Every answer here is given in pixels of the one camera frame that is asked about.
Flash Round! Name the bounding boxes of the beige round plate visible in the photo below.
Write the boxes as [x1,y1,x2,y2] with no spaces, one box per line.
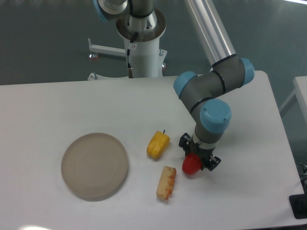
[61,133,129,202]

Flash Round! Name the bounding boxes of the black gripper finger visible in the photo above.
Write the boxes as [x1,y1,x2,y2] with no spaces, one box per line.
[178,133,191,157]
[201,155,221,171]

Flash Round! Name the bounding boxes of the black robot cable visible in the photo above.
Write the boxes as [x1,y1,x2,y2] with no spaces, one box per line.
[126,31,139,79]

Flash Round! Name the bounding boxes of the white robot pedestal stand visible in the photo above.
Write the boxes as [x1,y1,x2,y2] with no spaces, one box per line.
[88,9,167,78]

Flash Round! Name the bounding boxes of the black cables at right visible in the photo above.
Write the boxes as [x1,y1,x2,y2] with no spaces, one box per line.
[295,162,307,195]

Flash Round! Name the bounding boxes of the red toy pepper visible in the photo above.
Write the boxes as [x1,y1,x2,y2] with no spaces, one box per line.
[182,153,202,175]

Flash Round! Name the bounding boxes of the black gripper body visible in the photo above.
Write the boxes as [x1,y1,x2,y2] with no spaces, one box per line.
[190,139,215,163]

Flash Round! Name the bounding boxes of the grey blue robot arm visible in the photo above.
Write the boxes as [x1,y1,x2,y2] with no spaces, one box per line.
[89,0,255,175]

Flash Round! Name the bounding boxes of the white side table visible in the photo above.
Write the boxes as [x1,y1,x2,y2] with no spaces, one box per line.
[293,76,307,119]

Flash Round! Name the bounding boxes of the toy bread slice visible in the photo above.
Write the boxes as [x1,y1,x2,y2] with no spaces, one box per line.
[156,166,177,201]

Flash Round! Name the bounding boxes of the black device at edge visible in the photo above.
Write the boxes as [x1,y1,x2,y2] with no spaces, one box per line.
[289,194,307,219]

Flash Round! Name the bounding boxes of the yellow toy pepper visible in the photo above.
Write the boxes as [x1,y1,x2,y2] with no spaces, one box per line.
[146,131,170,160]

